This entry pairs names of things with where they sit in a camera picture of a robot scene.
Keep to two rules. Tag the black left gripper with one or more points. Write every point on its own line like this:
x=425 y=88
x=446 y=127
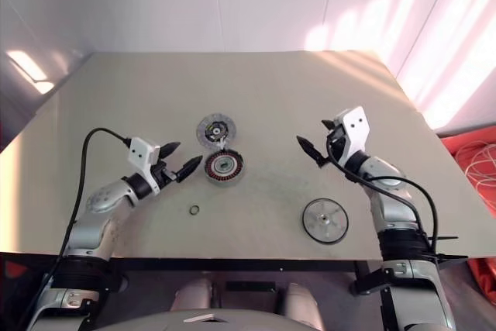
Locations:
x=164 y=175

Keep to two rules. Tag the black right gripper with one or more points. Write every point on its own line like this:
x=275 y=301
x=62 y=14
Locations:
x=340 y=144

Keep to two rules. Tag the grey motor end cap disc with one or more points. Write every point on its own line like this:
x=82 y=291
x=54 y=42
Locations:
x=205 y=125

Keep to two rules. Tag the motor stator with copper windings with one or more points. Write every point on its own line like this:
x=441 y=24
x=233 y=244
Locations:
x=224 y=168

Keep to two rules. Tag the silver spoked rotor bell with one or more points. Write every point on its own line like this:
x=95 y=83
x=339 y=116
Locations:
x=324 y=221

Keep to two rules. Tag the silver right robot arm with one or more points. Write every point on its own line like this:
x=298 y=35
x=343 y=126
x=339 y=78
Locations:
x=391 y=207

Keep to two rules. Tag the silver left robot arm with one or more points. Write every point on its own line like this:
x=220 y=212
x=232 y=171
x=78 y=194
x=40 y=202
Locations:
x=104 y=199

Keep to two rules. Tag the red fabric object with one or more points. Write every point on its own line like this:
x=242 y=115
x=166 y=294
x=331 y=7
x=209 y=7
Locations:
x=451 y=152
x=482 y=276
x=13 y=269

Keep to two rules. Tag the grey rounded shape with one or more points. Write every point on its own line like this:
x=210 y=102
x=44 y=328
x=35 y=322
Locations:
x=193 y=294
x=306 y=304

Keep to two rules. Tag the silver robot torso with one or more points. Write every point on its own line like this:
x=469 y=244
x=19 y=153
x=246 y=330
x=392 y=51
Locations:
x=155 y=323

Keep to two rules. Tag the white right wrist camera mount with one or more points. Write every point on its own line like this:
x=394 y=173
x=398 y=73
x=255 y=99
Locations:
x=356 y=125

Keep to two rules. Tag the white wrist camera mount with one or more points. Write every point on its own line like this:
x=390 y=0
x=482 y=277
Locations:
x=356 y=125
x=141 y=152

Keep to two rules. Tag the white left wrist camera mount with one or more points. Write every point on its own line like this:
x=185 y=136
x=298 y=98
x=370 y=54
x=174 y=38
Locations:
x=141 y=152

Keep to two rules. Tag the black table frame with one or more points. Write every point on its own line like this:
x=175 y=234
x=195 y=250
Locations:
x=232 y=265

